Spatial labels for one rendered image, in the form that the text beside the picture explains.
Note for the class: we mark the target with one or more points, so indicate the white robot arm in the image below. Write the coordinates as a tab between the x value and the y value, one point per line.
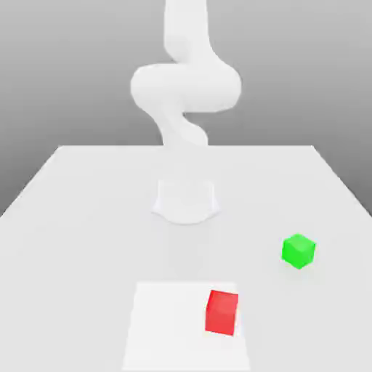
186	87

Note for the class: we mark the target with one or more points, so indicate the small green cube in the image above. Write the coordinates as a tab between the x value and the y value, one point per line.
298	251

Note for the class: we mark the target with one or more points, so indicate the small red cube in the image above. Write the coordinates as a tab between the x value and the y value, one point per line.
221	314

